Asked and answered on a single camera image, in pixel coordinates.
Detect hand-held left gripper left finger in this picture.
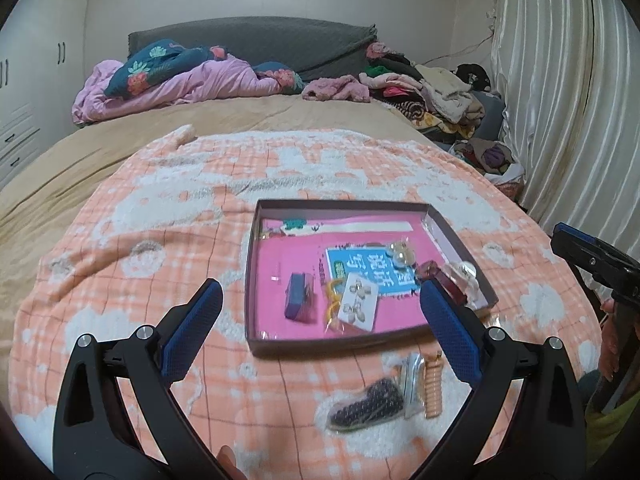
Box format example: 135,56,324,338
52,280,226,480

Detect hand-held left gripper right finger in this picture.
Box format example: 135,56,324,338
410,280,588,480

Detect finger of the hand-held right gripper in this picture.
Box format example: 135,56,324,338
555,222,640,273
551,232,640,311

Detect orange spiral hair tie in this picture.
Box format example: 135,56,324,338
422,355,445,418

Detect pearl hair clip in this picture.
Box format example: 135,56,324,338
385,241,416,268

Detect white earring card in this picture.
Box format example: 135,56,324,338
336,275,382,332

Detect shallow brown cardboard box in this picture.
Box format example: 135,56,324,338
243,199,500,358

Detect dark beaded hair clip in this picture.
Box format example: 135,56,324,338
326,377,406,433

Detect purple small box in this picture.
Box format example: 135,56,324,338
282,272,321,323

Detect yellow plastic rings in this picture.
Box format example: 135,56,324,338
322,280,351,333

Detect person's right hand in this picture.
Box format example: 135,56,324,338
597,299,621,381

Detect person's left hand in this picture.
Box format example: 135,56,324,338
214,445,247,480

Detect red bag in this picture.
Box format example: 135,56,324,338
497,182,526,206

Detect peach plaid cloud blanket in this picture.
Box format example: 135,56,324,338
10,127,603,480

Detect small heap of clothes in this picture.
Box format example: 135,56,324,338
450,137,526,186

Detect cream pleated curtain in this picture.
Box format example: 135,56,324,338
487,0,640,241

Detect pile of clothes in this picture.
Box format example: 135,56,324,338
360,42,503,143

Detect tan bedsheet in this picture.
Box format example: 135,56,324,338
0,95,436,271

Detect pink and teal floral quilt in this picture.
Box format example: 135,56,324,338
71,40,306,126

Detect pink fluffy garment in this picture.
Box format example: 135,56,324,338
301,75,373,105

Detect grey padded headboard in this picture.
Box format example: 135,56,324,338
127,17,378,81

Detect white wardrobe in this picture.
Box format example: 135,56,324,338
0,0,96,191

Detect black wall cable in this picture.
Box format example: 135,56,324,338
415,10,501,68

